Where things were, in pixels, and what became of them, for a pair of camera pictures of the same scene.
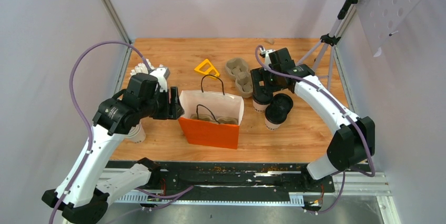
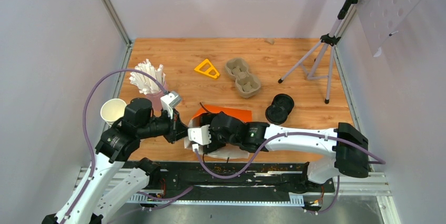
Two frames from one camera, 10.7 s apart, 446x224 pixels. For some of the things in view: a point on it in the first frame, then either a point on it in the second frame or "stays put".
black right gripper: x=259 y=74 to x=214 y=145
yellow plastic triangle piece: x=211 y=67 stays put
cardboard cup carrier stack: x=237 y=68 stays put
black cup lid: x=275 y=114 stays put
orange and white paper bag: x=210 y=120 to x=229 y=152
